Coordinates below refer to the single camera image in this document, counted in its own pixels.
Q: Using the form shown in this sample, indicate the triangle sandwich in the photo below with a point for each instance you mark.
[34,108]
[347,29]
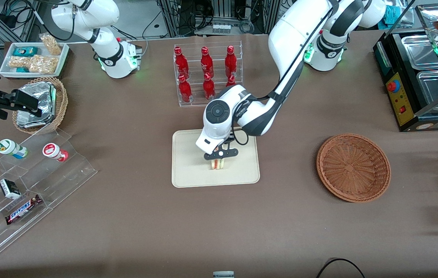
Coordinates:
[218,164]

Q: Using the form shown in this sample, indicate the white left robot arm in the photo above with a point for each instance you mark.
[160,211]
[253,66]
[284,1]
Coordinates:
[300,31]

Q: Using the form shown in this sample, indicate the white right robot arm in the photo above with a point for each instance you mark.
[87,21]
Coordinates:
[87,17]

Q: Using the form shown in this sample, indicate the beige rectangular tray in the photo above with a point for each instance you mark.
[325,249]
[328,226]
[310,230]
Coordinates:
[242,170]

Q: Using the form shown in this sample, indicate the tan wicker basket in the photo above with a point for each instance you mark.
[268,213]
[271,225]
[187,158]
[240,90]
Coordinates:
[61,102]

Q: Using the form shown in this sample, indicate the white rectangular snack tray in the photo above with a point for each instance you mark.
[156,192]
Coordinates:
[7,69]

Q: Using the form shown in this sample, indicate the round brown wicker basket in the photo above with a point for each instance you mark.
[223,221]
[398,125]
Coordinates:
[352,168]

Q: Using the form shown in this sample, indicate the silver foil wrapped packs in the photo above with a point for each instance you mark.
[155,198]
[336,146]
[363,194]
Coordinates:
[43,96]

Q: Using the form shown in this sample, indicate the small teal packet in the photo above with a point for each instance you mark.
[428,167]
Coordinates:
[22,70]

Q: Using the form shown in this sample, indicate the large clear snack bag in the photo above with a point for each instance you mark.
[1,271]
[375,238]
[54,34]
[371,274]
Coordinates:
[39,63]

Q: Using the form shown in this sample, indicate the clear acrylic bottle rack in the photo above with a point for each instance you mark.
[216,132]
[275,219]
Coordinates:
[195,103]

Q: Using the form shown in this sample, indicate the green cap yogurt bottle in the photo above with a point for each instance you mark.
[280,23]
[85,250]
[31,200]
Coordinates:
[10,148]

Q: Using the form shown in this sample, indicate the red cap yogurt bottle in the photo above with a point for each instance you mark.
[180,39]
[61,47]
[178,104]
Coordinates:
[53,151]

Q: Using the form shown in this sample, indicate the teal snack box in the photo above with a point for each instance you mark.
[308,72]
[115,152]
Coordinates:
[25,51]

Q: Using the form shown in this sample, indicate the red cola bottle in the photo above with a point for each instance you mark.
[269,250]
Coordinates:
[230,63]
[185,92]
[231,81]
[206,63]
[181,63]
[209,89]

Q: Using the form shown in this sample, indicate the small clear peanut bag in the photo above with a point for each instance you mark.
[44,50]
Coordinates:
[51,44]

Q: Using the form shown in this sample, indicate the clear acrylic stepped shelf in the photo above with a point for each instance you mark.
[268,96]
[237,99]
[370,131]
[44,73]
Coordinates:
[49,181]

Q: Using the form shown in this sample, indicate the small black white box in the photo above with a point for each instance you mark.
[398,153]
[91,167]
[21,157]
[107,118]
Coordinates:
[9,189]

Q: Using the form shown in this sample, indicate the snickers chocolate bar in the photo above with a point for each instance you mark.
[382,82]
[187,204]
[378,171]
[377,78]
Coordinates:
[23,209]

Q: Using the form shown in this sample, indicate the small grey device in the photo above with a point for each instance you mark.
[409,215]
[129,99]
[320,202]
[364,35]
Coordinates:
[223,274]

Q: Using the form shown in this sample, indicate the white power strip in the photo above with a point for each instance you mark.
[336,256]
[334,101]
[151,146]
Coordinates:
[221,28]

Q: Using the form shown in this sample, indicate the black food warmer cabinet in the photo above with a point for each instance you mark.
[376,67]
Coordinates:
[404,104]

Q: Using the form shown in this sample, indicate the teal cloth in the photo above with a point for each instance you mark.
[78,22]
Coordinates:
[394,14]

